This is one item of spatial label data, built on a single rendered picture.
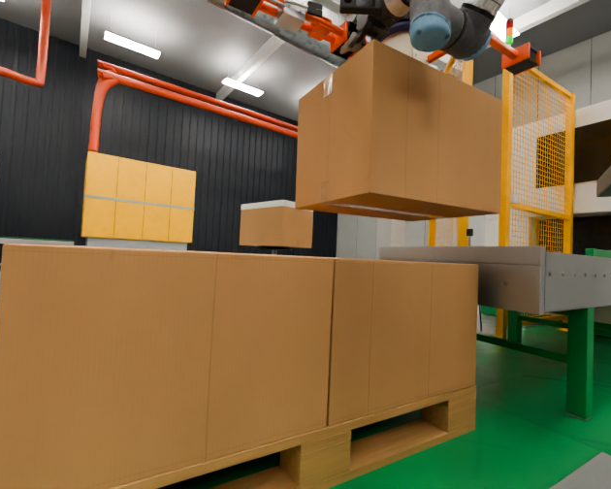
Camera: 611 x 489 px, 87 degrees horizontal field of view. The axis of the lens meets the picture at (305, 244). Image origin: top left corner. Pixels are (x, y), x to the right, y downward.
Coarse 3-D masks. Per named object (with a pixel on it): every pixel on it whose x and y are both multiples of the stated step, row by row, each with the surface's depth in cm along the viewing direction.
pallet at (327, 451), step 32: (384, 416) 85; (448, 416) 99; (256, 448) 67; (288, 448) 70; (320, 448) 75; (352, 448) 89; (384, 448) 89; (416, 448) 91; (160, 480) 57; (256, 480) 74; (288, 480) 75; (320, 480) 75
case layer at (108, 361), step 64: (64, 256) 50; (128, 256) 55; (192, 256) 60; (256, 256) 67; (0, 320) 47; (64, 320) 50; (128, 320) 55; (192, 320) 60; (256, 320) 67; (320, 320) 75; (384, 320) 86; (448, 320) 99; (0, 384) 47; (64, 384) 50; (128, 384) 55; (192, 384) 60; (256, 384) 67; (320, 384) 75; (384, 384) 85; (448, 384) 99; (0, 448) 47; (64, 448) 50; (128, 448) 55; (192, 448) 60
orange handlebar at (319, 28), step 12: (264, 0) 87; (264, 12) 91; (276, 12) 92; (312, 24) 98; (324, 24) 96; (312, 36) 100; (324, 36) 100; (492, 36) 99; (504, 48) 103; (432, 60) 111
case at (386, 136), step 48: (384, 48) 85; (336, 96) 96; (384, 96) 85; (432, 96) 94; (480, 96) 106; (336, 144) 95; (384, 144) 84; (432, 144) 94; (480, 144) 106; (336, 192) 94; (384, 192) 84; (432, 192) 94; (480, 192) 106
